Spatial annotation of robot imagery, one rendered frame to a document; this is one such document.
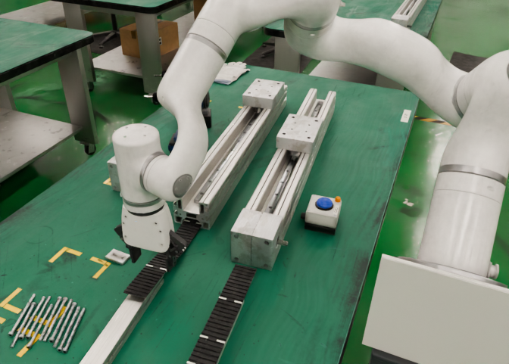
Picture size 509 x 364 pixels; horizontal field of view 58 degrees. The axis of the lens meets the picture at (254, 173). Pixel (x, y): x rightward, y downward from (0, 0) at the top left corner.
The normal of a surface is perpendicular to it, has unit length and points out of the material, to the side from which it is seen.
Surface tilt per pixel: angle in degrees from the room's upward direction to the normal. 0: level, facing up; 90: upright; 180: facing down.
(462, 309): 90
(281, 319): 0
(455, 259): 45
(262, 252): 90
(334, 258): 0
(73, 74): 90
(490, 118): 80
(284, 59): 90
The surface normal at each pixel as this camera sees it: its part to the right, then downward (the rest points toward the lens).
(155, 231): -0.21, 0.51
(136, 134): 0.03, -0.82
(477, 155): -0.39, -0.20
